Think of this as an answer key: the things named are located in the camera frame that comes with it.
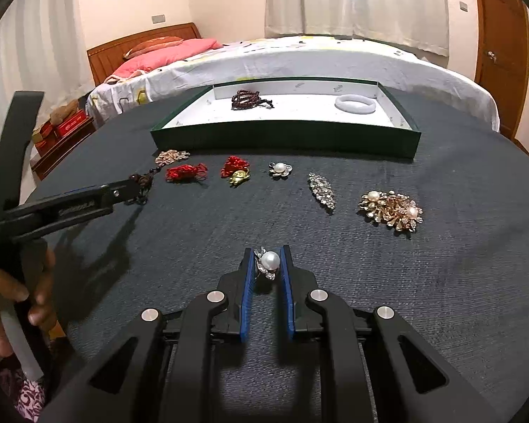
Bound small rose gold brooch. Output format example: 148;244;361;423
154;149;191;167

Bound red knot with gold charm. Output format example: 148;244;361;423
220;155;252;188

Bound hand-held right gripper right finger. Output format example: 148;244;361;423
279;245;507;423

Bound floral patterned clothing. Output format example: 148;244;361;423
0;368;47;423

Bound silver pearl ring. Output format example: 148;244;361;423
253;247;281;280

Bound dark red bead bracelet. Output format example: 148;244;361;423
230;89;276;111

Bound long rhinestone brooch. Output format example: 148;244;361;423
307;172;337;215

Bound orange pillow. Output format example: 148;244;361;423
122;37;185;60

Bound green jewelry box tray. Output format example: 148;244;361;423
150;76;422;160

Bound person's left hand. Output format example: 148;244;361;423
0;247;58;362

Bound wooden headboard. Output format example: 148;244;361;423
87;23;202;87

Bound white window curtain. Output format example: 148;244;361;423
263;0;451;57

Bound white sheer curtain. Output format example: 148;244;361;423
0;0;95;181

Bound silver flower pearl brooch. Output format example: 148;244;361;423
268;161;293;180

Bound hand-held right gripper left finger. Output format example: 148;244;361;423
39;248;254;423

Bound pink pillow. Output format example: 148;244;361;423
114;38;223;78

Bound wooden door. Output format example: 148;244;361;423
469;0;529;139

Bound bed with patterned sheet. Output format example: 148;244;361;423
85;34;501;134

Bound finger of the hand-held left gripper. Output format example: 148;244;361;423
48;177;145;209
9;189;148;241

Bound large gold pearl brooch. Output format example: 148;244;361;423
358;189;424;236

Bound red gift box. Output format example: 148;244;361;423
54;112;89;139

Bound white jade bangle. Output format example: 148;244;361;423
334;94;377;115

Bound plain red knot ornament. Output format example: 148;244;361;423
165;163;209;184

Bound dark carved bead pendant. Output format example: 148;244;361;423
126;168;157;206

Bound brown plush toy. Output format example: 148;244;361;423
48;99;79;125

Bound wooden nightstand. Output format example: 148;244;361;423
30;117;97;182

